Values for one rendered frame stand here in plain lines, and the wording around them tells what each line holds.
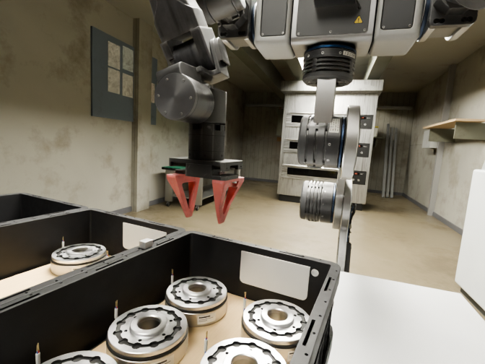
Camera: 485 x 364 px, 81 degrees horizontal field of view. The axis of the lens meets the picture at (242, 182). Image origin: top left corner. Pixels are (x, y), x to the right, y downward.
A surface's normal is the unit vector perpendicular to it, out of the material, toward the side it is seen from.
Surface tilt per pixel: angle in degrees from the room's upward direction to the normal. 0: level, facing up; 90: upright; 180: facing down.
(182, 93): 91
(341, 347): 0
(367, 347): 0
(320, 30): 90
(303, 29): 90
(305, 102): 90
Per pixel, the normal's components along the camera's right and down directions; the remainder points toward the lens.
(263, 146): -0.31, 0.11
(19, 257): 0.90, 0.11
